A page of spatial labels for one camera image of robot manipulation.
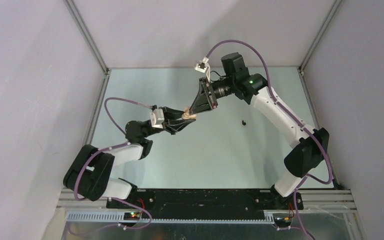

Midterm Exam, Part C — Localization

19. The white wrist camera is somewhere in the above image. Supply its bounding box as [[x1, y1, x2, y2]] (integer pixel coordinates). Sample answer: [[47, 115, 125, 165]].
[[194, 57, 210, 73], [149, 108, 165, 129]]

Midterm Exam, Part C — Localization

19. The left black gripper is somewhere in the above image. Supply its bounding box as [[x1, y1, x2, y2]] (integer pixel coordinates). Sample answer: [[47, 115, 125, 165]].
[[145, 106, 195, 137]]

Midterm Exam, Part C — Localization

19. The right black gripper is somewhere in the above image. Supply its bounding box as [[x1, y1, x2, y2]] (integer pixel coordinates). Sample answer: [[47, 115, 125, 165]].
[[189, 76, 236, 116]]

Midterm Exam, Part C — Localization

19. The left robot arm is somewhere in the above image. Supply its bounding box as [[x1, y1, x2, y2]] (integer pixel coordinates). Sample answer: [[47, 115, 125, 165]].
[[63, 106, 196, 208]]

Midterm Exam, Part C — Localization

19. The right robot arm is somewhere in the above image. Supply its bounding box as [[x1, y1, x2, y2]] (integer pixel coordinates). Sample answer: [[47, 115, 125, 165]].
[[182, 52, 330, 209]]

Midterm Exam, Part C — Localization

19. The right aluminium frame post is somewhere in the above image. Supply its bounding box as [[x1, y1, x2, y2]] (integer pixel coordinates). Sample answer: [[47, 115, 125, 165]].
[[297, 0, 345, 190]]

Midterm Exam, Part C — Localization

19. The aluminium frame post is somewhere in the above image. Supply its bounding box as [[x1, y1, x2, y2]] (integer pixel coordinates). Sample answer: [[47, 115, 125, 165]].
[[297, 0, 345, 190], [62, 0, 110, 74]]

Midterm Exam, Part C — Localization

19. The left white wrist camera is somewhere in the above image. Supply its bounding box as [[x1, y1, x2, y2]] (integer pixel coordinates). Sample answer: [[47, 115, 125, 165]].
[[149, 108, 165, 129]]

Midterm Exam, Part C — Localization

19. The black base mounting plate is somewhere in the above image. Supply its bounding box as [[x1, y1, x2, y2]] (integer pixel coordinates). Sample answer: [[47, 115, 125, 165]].
[[107, 188, 304, 221]]

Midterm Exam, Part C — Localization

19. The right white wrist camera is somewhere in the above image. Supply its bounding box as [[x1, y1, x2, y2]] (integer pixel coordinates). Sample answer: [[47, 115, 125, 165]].
[[194, 57, 210, 73]]

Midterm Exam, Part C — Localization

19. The left aluminium frame post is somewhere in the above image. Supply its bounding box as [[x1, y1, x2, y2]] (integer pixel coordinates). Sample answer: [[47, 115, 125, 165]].
[[62, 0, 110, 74]]

